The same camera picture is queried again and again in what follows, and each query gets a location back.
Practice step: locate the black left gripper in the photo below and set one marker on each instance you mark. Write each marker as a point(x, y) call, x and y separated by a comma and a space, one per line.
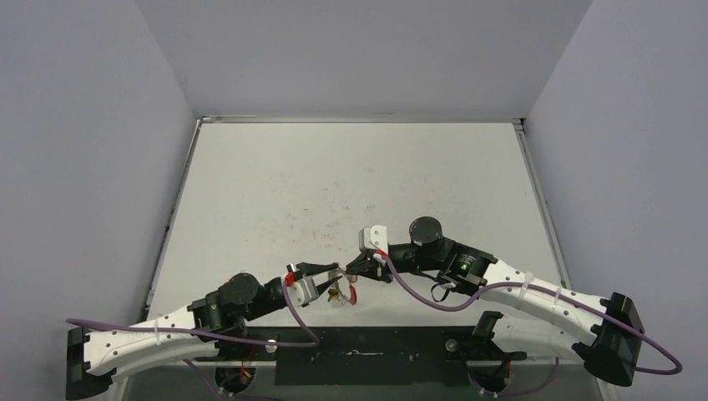
point(308, 269)

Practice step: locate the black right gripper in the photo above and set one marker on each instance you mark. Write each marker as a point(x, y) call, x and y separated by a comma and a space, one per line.
point(377, 263)

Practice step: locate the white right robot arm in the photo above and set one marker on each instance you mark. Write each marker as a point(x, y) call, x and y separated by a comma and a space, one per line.
point(602, 333)

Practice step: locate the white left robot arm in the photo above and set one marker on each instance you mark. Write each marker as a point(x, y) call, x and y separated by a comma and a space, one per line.
point(100, 354)

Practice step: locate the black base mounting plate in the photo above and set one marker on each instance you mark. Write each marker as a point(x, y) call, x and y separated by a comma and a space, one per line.
point(371, 355)

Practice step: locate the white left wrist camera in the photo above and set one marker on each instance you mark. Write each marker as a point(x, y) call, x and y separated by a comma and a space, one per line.
point(303, 291)

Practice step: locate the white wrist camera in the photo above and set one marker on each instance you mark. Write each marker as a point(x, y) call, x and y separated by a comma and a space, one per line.
point(303, 291)
point(373, 238)

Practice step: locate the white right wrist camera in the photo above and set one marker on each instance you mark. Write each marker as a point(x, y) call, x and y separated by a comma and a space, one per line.
point(373, 238)

